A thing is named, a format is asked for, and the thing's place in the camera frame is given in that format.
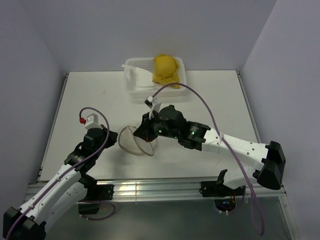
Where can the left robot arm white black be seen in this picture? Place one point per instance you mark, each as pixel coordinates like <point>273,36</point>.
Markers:
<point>71,184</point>

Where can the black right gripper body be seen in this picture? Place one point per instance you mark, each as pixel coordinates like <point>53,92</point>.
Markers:
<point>160,127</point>

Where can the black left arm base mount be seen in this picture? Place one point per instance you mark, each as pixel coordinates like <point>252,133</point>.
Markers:
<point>97,198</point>

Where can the white perforated plastic basket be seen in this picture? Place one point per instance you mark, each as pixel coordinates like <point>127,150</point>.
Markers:
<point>147,64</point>

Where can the aluminium mounting rail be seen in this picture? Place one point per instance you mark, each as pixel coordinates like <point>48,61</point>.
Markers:
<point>159,189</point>

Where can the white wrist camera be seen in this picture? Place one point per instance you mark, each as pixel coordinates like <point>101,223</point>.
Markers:
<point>91,122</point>
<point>154,104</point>

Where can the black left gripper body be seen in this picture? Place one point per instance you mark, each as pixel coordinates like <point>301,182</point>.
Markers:
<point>104,133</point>

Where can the white bra in basket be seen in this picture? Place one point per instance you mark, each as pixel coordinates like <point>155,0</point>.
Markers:
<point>138,79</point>

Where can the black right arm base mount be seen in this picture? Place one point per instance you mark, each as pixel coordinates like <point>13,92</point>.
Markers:
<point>224,197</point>

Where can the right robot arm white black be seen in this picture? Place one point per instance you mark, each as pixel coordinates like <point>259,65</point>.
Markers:
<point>259,163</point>

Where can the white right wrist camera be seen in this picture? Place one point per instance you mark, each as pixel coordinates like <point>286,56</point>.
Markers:
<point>154,104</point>

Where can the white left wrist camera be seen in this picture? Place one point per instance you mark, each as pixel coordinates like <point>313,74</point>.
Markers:
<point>91,122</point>

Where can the yellow bra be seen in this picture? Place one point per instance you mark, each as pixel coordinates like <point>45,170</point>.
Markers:
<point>166,70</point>

